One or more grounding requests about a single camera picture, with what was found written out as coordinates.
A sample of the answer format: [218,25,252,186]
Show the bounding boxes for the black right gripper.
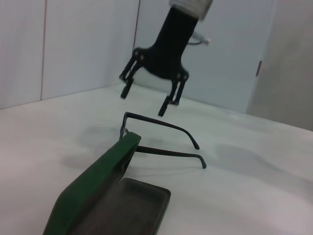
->
[119,7,200,117]

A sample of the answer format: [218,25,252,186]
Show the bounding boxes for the black glasses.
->
[119,112,207,170]

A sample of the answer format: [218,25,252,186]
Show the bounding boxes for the green glasses case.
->
[43,131,172,235]

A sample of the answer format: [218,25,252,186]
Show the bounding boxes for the grey cable with clear plug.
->
[188,31,212,46]

